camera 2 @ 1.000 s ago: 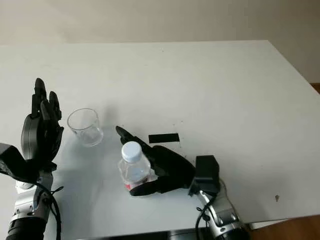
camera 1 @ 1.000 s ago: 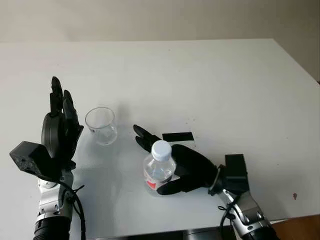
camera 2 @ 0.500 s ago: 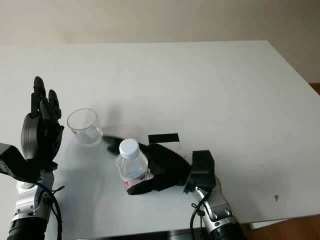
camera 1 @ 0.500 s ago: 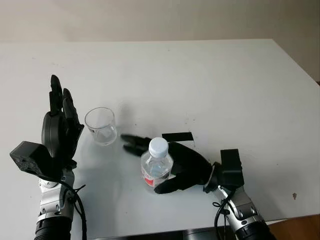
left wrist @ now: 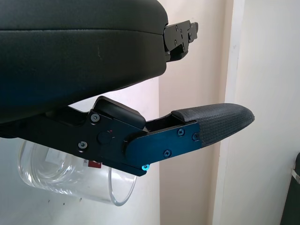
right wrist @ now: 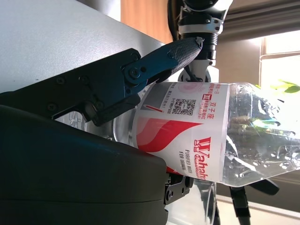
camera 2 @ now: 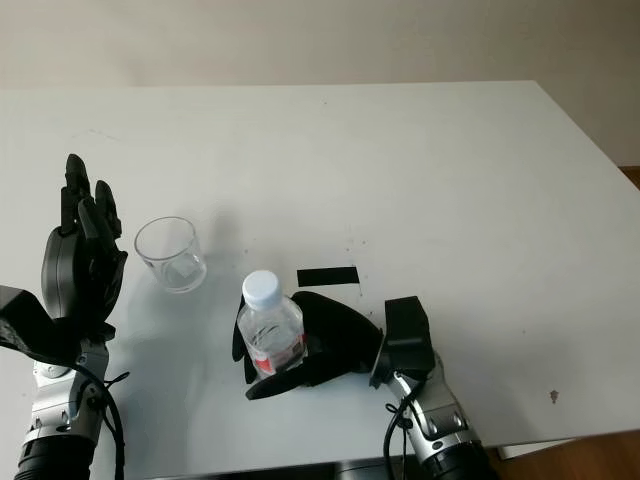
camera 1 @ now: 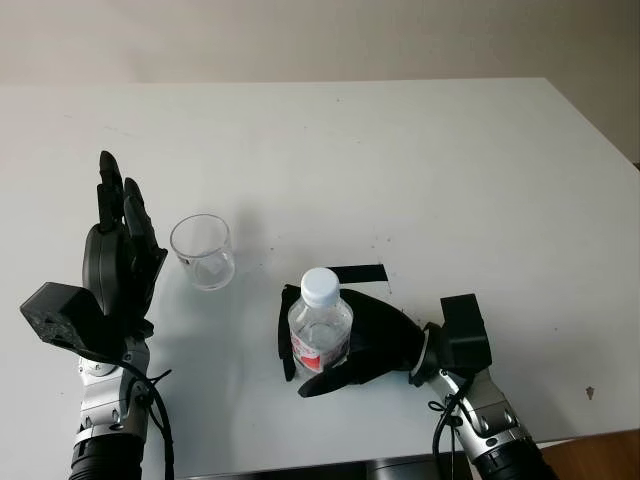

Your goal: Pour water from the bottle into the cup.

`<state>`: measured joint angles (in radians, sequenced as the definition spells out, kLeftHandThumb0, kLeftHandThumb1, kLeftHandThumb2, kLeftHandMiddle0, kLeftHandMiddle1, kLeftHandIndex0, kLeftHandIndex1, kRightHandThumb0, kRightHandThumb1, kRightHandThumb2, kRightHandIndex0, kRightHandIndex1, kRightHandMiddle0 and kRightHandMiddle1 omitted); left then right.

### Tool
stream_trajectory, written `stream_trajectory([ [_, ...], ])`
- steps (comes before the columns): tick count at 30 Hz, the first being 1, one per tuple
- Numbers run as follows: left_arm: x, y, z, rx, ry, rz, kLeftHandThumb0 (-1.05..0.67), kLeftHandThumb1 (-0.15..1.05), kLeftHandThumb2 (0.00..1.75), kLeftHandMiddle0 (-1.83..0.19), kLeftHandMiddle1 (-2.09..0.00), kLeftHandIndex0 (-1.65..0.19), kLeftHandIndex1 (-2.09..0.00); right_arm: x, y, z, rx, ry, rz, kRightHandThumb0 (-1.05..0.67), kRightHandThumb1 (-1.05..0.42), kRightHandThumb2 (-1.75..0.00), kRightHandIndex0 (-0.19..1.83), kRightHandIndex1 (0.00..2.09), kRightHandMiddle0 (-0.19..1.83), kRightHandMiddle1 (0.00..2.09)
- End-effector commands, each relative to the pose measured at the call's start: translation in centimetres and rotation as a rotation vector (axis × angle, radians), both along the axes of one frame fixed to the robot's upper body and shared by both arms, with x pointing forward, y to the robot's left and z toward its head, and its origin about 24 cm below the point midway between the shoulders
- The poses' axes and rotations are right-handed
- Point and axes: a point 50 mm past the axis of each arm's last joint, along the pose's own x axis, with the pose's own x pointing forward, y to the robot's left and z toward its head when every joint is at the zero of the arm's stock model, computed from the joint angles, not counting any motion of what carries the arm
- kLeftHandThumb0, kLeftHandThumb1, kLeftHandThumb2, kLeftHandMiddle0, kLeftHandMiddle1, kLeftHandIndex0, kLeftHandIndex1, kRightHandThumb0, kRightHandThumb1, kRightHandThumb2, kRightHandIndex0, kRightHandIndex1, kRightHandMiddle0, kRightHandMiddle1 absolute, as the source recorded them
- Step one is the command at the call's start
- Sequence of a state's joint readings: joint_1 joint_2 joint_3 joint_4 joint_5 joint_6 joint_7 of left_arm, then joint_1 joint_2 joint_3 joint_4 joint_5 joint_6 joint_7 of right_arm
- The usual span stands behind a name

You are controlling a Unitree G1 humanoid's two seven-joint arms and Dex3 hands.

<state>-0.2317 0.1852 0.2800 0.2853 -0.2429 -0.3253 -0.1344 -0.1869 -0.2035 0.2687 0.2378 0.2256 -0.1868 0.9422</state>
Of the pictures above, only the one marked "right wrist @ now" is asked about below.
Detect clear plastic water bottle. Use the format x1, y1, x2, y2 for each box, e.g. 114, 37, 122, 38
55, 81, 300, 188

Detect clear glass cup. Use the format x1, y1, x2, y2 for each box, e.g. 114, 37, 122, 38
187, 182, 219, 225

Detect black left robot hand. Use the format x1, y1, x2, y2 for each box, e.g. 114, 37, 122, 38
228, 179, 280, 225

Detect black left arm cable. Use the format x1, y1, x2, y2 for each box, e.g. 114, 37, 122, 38
167, 0, 181, 41

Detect green plant leaves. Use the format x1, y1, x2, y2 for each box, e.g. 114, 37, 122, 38
255, 79, 300, 95

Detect brown wooden door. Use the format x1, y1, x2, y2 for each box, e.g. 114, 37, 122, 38
120, 0, 174, 45

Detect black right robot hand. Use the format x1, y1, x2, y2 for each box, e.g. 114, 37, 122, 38
0, 37, 205, 225

